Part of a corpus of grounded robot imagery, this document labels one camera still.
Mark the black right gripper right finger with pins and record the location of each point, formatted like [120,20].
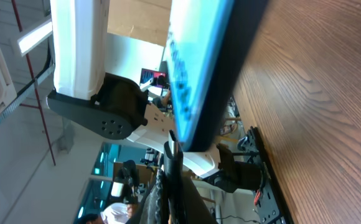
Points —
[196,211]

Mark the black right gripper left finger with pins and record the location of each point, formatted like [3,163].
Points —
[150,209]

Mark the blue Galaxy smartphone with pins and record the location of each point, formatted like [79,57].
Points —
[207,44]

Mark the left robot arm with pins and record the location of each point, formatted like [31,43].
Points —
[116,107]

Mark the person in white cap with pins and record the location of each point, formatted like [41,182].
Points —
[115,213]

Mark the background computer monitor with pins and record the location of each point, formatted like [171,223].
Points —
[152,78]

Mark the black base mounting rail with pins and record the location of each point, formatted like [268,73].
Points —
[271,205]

